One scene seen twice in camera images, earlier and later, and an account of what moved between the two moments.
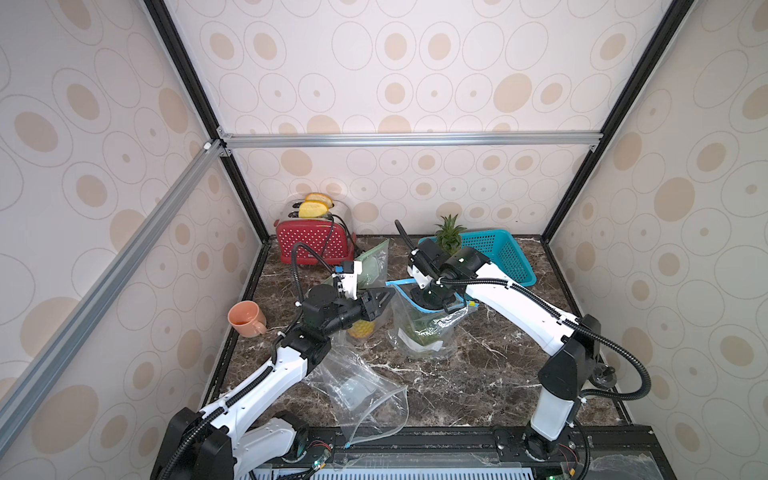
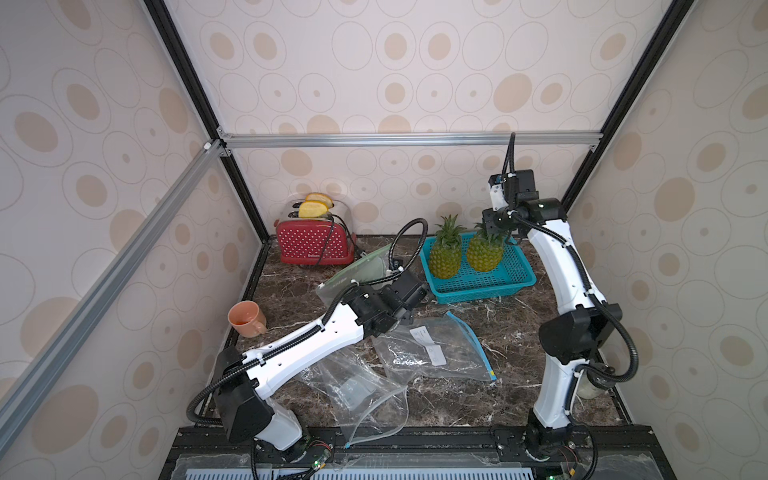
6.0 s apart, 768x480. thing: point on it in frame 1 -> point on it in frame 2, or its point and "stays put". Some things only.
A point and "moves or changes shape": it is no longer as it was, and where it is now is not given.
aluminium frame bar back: (308, 142) stays put
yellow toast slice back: (321, 197) stays put
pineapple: (426, 331) -> (485, 250)
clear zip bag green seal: (374, 274) stays put
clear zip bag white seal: (368, 405) stays put
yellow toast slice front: (312, 209) stays put
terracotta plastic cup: (246, 319) stays put
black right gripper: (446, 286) -> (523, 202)
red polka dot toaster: (330, 235) stays put
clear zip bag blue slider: (422, 333) moves or changes shape
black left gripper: (369, 305) -> (413, 304)
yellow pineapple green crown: (448, 236) stays put
